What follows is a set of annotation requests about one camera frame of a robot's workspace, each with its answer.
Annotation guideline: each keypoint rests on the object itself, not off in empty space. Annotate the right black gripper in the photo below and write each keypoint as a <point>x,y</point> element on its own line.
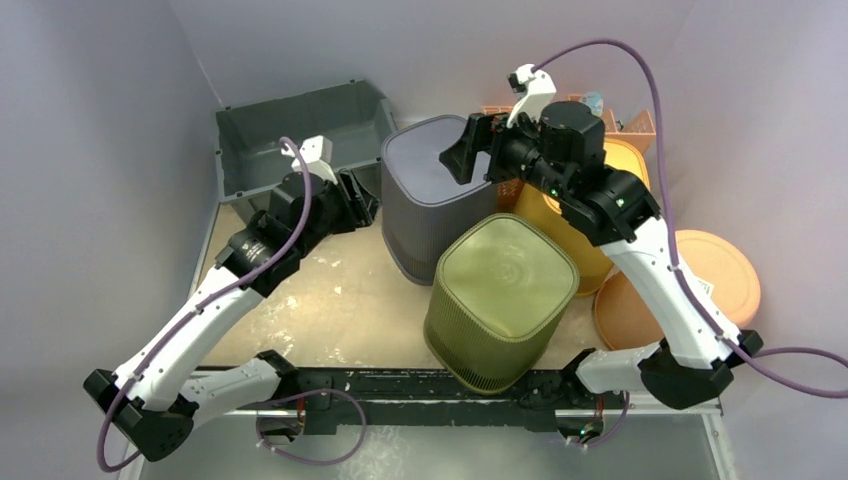
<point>491,151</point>

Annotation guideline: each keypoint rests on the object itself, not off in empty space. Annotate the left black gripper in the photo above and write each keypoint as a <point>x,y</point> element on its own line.
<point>360,207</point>

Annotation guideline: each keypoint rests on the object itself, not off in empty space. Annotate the grey mesh basket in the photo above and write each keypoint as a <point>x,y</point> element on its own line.
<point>424,210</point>

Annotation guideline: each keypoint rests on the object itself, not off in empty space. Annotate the dark grey plastic bin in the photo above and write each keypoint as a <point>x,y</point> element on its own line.
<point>356,117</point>

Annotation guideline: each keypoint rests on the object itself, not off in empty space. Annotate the olive green mesh basket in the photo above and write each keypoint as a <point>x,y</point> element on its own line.
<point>498,295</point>

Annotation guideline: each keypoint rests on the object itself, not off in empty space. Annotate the yellow mesh basket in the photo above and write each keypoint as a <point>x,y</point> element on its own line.
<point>623,152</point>

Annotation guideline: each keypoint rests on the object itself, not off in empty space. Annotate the large orange plastic bucket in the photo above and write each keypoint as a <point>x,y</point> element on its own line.
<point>624,321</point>

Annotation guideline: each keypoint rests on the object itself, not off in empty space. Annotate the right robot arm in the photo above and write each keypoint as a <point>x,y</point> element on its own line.
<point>694,361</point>

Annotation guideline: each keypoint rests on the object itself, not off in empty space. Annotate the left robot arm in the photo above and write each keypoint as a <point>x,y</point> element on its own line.
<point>154,399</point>

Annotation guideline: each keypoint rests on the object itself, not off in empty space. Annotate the light blue packet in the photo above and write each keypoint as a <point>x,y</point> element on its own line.
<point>594,101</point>

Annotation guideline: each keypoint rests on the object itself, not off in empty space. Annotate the pink perforated organizer crate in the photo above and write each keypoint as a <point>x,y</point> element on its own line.
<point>638,132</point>

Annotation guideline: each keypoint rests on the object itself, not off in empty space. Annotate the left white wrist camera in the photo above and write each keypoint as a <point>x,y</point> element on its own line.
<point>316,151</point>

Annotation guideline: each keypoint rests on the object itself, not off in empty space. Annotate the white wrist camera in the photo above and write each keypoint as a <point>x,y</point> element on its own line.
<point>316,151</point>
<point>534,90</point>

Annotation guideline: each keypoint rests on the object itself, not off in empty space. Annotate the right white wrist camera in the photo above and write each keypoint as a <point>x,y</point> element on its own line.
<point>534,90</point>

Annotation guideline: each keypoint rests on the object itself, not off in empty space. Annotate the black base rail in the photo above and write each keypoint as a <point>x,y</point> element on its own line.
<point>539,402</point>

